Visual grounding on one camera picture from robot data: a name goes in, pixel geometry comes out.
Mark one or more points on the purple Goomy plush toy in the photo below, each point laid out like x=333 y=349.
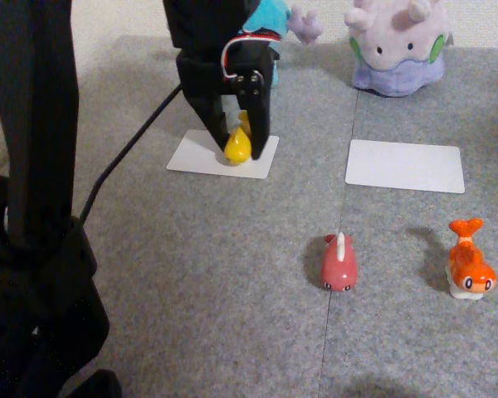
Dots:
x=398 y=49

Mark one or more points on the orange shrimp sushi figure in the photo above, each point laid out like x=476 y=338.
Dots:
x=469 y=265

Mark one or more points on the white rectangular card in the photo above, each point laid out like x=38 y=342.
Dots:
x=195 y=159
x=404 y=166

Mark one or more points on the pink sushi figure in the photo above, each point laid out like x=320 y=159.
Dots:
x=338 y=269

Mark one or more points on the yellow egg sushi figure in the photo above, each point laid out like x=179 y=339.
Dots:
x=237 y=147

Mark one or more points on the grey carpet mat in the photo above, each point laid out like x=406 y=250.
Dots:
x=232 y=311
x=419 y=331

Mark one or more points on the blue Wooper plush toy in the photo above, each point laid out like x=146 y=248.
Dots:
x=274 y=16

